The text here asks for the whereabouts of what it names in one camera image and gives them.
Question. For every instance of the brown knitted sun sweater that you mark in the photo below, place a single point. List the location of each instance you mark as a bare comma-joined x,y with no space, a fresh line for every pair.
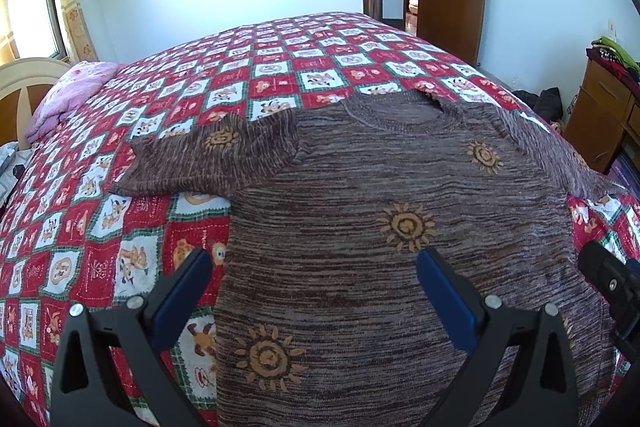
320,319

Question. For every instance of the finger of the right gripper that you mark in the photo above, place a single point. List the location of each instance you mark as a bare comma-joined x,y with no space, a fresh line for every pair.
618,283

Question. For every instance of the dark clothes on floor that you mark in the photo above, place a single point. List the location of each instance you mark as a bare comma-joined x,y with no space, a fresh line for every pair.
547,104

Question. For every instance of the wooden dresser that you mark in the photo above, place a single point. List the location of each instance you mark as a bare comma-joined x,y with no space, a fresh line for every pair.
605,119

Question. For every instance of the window with frame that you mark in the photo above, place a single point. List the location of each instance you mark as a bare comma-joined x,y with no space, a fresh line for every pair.
34,29

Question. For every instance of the cream wooden headboard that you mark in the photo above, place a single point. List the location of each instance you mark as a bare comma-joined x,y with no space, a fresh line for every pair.
24,84

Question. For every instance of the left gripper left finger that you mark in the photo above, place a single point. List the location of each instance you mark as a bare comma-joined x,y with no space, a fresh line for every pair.
86,389

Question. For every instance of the pink pillow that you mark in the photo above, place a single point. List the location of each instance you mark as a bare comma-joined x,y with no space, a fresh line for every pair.
71,91

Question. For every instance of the red checkered bear quilt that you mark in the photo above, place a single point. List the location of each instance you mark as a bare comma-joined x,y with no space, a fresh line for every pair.
66,238

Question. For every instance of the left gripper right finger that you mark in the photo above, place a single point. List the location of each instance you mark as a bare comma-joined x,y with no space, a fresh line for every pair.
541,388

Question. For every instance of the clothes pile on dresser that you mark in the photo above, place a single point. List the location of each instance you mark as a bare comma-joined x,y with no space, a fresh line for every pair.
614,58

